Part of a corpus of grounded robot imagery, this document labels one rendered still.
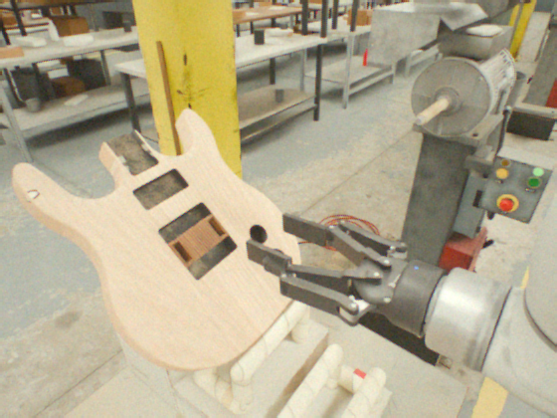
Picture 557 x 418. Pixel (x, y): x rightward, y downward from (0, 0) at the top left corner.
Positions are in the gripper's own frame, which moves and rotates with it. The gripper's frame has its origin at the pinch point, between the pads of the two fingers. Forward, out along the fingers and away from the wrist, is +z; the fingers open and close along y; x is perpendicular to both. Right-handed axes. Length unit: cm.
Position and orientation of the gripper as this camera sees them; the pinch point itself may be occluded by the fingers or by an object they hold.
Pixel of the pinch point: (283, 241)
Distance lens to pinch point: 51.2
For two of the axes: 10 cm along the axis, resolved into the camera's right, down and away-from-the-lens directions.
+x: -0.6, -8.5, -5.2
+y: 6.2, -4.5, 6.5
